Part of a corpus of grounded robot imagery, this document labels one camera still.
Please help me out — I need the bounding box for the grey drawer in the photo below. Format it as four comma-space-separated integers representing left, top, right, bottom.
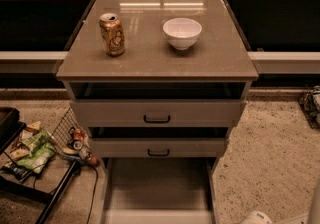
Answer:
67, 82, 249, 128
89, 127, 228, 157
100, 158, 219, 224

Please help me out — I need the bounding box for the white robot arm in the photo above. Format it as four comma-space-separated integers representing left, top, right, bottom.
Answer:
239, 180, 320, 224

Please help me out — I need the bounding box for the grey drawer cabinet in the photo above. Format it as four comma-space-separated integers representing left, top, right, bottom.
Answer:
55, 0, 259, 224

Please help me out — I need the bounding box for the white ceramic bowl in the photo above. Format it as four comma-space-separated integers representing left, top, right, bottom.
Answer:
162, 18, 202, 50

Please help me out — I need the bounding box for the gold soda can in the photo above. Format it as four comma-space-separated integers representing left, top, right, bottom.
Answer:
99, 13, 125, 57

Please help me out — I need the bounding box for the red soda can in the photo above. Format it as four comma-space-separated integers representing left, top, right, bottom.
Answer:
70, 129, 84, 151

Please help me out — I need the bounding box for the green chip bag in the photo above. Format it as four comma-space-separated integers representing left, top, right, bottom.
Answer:
17, 129, 55, 174

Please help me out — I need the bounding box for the black tray stand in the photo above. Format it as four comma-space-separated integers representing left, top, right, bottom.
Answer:
0, 107, 80, 224

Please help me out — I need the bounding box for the blue snack packet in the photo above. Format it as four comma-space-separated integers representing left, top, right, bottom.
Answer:
1, 163, 32, 182

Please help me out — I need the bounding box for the black power cable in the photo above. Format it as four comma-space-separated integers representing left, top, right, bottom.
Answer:
71, 161, 100, 224

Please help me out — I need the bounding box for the wire mesh basket left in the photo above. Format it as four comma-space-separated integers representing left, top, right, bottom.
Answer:
1, 109, 86, 169

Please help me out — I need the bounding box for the wire basket right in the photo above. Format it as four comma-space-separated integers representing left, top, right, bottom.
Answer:
299, 86, 320, 129

